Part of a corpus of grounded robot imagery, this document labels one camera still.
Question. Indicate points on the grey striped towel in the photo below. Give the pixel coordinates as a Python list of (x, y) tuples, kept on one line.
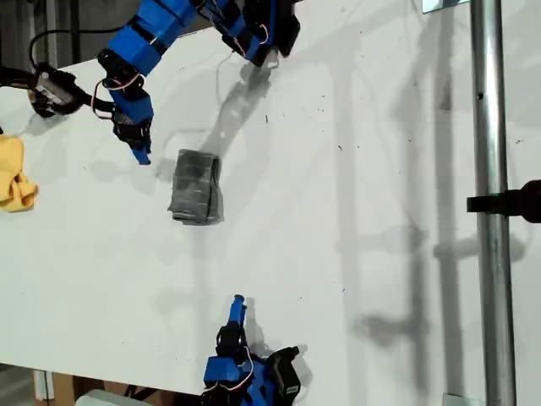
[(194, 190)]

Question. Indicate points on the yellow cloth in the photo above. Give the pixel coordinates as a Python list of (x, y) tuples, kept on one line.
[(12, 177)]

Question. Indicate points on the white plastic container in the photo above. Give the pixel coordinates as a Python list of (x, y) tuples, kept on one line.
[(101, 399)]

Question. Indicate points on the white table leg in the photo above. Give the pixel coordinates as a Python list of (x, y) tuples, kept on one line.
[(43, 385)]

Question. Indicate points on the black clamp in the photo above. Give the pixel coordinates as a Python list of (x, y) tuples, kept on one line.
[(507, 203)]

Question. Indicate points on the black arm camera box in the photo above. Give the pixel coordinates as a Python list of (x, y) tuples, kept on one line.
[(289, 376), (53, 86)]

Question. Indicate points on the steel post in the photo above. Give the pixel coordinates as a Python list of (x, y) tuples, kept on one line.
[(492, 127)]

